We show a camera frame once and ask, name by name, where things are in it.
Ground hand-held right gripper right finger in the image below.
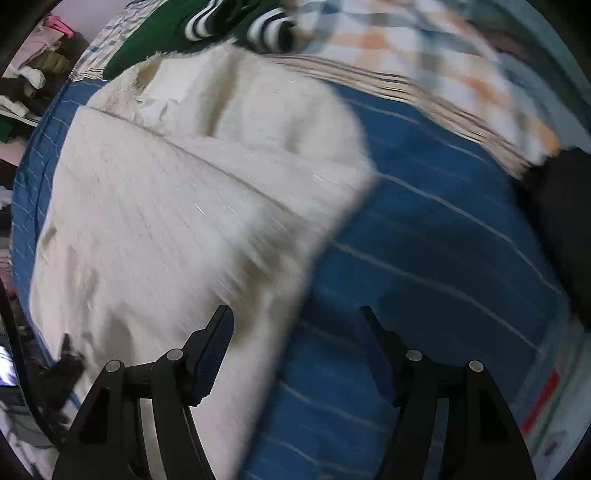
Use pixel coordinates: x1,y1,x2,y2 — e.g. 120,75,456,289
359,305,537,480

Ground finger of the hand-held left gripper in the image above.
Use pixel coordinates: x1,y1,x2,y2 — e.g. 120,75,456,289
41,332,86,411

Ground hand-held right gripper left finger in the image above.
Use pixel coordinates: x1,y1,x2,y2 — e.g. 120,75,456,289
52,305,235,480

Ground cream fuzzy sweater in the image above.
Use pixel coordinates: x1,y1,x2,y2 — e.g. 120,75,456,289
28,42,377,480

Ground pile of clothes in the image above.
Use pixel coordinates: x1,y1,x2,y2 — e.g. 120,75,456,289
0,13,88,259

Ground blue striped bed sheet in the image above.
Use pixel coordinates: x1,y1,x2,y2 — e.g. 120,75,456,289
11,76,575,480

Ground black cloth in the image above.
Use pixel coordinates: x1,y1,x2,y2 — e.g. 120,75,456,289
510,147,591,333

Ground plaid checked blanket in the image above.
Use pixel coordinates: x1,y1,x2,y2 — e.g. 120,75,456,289
69,0,561,178

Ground green garment with striped cuffs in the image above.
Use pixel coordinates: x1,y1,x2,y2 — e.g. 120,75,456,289
105,0,301,80

